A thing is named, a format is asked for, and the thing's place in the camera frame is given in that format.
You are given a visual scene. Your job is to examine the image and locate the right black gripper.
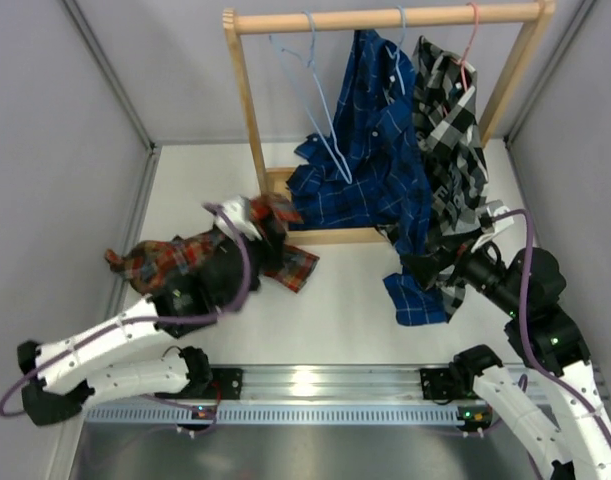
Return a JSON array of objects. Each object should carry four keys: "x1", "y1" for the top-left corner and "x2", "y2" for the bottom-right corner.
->
[{"x1": 400, "y1": 226, "x2": 524, "y2": 317}]

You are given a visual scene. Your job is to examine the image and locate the red brown plaid shirt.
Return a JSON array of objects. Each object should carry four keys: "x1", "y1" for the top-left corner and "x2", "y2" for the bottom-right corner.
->
[{"x1": 104, "y1": 193, "x2": 319, "y2": 294}]

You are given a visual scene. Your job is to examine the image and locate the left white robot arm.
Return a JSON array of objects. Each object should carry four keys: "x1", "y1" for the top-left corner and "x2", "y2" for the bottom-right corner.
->
[{"x1": 17, "y1": 214, "x2": 286, "y2": 427}]

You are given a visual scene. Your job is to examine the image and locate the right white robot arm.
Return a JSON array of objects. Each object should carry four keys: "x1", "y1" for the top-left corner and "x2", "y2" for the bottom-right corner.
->
[{"x1": 444, "y1": 231, "x2": 611, "y2": 479}]

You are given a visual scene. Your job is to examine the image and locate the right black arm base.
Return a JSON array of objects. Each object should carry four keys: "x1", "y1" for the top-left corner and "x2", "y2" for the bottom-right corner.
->
[{"x1": 419, "y1": 345, "x2": 502, "y2": 438}]

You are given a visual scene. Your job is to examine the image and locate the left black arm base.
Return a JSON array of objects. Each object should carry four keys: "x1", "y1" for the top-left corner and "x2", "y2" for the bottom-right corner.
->
[{"x1": 154, "y1": 344, "x2": 244, "y2": 437}]

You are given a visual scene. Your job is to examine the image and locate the black white plaid shirt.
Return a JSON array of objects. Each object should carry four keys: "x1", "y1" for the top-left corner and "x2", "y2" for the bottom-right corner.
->
[{"x1": 399, "y1": 34, "x2": 490, "y2": 324}]

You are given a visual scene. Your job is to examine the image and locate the empty light blue hanger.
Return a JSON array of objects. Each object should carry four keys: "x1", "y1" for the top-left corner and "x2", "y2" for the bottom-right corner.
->
[{"x1": 268, "y1": 10, "x2": 354, "y2": 185}]

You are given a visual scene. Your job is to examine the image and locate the blue plaid shirt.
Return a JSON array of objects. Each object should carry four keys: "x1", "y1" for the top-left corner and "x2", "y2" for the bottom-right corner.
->
[{"x1": 286, "y1": 28, "x2": 449, "y2": 327}]

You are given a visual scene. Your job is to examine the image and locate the blue hanger with shirt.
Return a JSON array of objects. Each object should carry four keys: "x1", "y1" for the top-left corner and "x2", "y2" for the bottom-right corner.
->
[{"x1": 388, "y1": 5, "x2": 407, "y2": 96}]

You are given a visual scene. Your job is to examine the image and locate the wooden clothes rack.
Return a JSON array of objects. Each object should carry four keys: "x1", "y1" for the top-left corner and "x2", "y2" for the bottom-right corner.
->
[{"x1": 221, "y1": 0, "x2": 557, "y2": 247}]

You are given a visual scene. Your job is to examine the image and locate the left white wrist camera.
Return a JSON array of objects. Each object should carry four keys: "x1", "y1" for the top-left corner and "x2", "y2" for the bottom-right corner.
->
[{"x1": 215, "y1": 196, "x2": 261, "y2": 240}]

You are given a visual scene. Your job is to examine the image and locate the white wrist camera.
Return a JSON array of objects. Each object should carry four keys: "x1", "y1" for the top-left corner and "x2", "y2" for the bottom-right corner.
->
[
  {"x1": 215, "y1": 196, "x2": 261, "y2": 240},
  {"x1": 471, "y1": 200, "x2": 514, "y2": 252}
]

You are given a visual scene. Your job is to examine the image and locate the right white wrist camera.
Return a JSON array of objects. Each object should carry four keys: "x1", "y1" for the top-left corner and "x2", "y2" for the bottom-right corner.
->
[{"x1": 471, "y1": 200, "x2": 514, "y2": 252}]

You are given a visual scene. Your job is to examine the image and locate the aluminium mounting rail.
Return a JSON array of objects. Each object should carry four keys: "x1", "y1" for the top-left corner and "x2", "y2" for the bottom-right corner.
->
[{"x1": 84, "y1": 366, "x2": 486, "y2": 427}]

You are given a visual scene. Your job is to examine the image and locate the pink wire hanger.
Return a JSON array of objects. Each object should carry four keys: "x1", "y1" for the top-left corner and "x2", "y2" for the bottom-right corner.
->
[{"x1": 442, "y1": 1, "x2": 480, "y2": 116}]

